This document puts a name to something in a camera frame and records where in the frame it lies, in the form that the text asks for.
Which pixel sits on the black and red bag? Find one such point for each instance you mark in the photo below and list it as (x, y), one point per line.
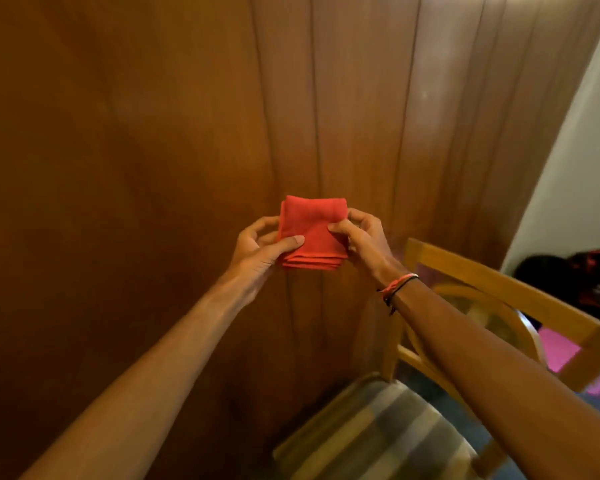
(580, 282)

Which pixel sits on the person's left middle finger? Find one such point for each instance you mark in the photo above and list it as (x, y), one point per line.
(269, 238)

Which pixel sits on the red cloth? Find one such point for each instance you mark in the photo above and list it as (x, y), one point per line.
(312, 229)

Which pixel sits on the person's left forearm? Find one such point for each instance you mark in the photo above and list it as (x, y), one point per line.
(145, 389)

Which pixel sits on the pink and black wrist bands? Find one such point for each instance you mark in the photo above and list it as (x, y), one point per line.
(396, 286)

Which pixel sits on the person's right thumb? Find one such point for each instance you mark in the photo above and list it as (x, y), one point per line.
(345, 232)

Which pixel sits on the wooden chair with striped seat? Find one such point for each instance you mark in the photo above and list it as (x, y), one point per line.
(430, 394)

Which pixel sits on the person's left thumb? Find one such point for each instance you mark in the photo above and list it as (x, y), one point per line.
(285, 244)

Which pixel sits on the person's right hand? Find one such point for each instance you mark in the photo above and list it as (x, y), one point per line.
(370, 252)

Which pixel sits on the person's left hand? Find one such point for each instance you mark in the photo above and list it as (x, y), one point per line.
(252, 262)

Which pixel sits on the pink mat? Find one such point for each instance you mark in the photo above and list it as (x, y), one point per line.
(562, 352)

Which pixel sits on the person's right forearm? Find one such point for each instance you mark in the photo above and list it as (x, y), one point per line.
(505, 384)

